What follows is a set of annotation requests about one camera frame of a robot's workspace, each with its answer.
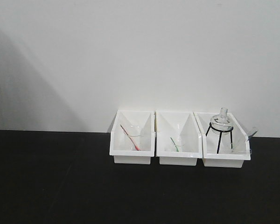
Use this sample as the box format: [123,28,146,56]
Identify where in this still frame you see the white left storage bin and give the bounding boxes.
[109,110,156,164]

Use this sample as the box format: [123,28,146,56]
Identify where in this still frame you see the white storage bin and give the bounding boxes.
[156,111,203,166]
[194,112,251,168]
[109,110,156,164]

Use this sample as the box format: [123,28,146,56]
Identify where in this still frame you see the red stirring rod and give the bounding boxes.
[120,125,140,151]

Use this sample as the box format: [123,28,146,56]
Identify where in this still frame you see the white middle storage bin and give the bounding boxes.
[156,111,203,166]

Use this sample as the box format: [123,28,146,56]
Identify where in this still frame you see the green stirring rod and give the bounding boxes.
[170,137,179,152]

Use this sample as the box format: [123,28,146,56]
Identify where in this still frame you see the round bottom glass flask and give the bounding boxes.
[210,108,233,135]

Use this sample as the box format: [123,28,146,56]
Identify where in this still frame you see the white right storage bin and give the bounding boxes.
[194,112,251,168]

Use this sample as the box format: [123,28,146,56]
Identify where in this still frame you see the black metal tripod stand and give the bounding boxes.
[206,122,234,154]

